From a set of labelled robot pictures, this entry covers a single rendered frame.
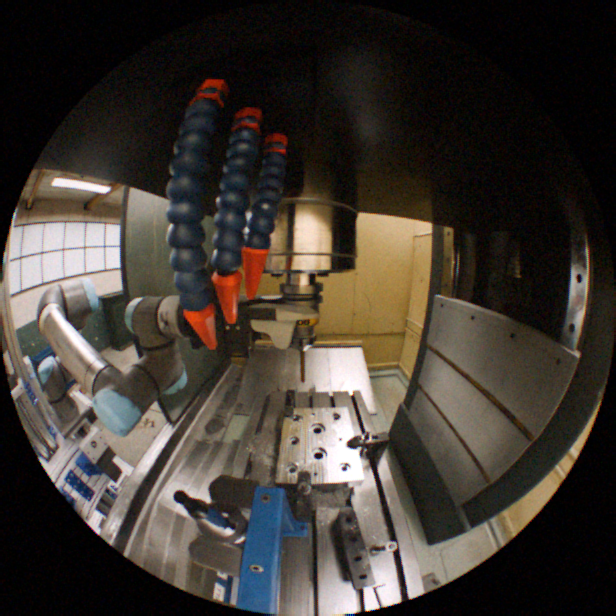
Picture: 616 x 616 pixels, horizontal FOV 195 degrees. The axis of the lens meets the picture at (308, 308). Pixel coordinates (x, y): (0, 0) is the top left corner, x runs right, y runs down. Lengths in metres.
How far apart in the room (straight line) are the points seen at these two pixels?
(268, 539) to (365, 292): 1.32
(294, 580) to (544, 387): 0.64
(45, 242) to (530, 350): 5.17
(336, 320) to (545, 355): 1.22
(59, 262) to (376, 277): 5.15
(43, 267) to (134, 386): 4.44
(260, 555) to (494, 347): 0.53
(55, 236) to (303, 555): 5.00
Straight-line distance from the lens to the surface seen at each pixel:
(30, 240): 4.73
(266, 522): 0.28
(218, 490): 0.32
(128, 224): 0.82
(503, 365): 0.49
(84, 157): 0.22
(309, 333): 0.26
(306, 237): 0.17
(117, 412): 0.31
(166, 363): 0.38
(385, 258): 1.38
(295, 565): 0.60
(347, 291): 1.30
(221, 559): 0.30
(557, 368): 0.43
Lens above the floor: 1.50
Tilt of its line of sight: 14 degrees down
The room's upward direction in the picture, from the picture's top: straight up
